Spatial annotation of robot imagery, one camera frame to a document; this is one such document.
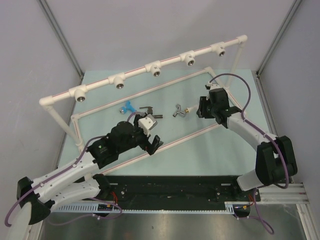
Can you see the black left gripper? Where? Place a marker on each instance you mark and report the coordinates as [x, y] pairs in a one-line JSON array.
[[146, 144]]

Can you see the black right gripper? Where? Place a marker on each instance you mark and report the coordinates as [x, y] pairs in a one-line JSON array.
[[201, 112]]

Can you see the white faucet blue cap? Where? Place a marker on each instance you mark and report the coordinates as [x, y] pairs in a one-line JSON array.
[[191, 109]]

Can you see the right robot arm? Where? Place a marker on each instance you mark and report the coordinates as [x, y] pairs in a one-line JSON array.
[[275, 158]]

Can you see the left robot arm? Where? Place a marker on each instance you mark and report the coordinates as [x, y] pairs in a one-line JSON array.
[[67, 183]]

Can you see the chrome metal faucet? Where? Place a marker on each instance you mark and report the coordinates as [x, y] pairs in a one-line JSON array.
[[180, 112]]

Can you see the dark bronze faucet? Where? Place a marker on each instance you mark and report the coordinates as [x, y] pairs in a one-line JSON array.
[[150, 112]]

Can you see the blue plastic faucet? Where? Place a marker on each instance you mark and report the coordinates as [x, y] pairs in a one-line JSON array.
[[127, 108]]

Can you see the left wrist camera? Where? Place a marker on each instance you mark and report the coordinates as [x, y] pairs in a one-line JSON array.
[[147, 123]]

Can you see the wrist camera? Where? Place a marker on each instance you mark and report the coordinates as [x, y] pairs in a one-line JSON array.
[[147, 123], [211, 85]]

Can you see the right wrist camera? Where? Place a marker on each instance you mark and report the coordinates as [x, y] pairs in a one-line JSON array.
[[211, 85]]

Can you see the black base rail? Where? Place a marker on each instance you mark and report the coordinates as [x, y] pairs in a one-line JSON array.
[[219, 188]]

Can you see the white PVC pipe frame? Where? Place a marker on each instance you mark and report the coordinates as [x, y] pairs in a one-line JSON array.
[[91, 106]]

